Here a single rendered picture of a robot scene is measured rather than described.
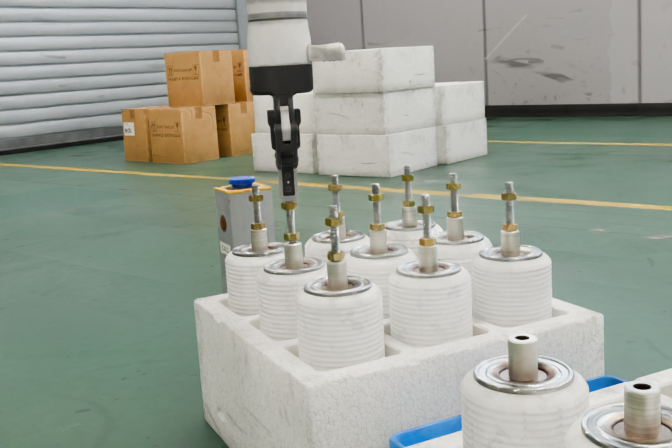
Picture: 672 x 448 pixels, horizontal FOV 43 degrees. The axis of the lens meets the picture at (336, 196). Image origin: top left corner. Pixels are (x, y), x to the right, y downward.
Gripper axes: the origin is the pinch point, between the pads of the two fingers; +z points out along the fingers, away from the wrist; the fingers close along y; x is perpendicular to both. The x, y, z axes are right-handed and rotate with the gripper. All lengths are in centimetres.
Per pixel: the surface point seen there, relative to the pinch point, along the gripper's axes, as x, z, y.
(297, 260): 0.5, 9.3, 1.0
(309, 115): 21, 9, -282
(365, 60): 44, -14, -254
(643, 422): 20, 9, 53
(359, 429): 5.1, 23.4, 18.9
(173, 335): -22, 36, -57
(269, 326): -3.4, 16.6, 3.2
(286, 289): -1.1, 11.8, 4.6
